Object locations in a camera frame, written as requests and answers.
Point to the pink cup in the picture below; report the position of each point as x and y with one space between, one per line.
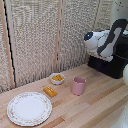
78 86

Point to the yellow food pieces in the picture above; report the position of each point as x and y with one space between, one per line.
57 78

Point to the beige woven folding screen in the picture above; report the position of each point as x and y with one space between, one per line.
33 40

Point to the small white bowl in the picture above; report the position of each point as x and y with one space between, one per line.
57 82

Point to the white floral rim plate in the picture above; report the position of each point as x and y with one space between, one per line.
29 108

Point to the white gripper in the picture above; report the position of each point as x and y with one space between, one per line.
101 56

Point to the orange striped food block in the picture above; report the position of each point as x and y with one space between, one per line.
50 91

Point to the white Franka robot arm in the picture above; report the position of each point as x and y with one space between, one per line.
103 40

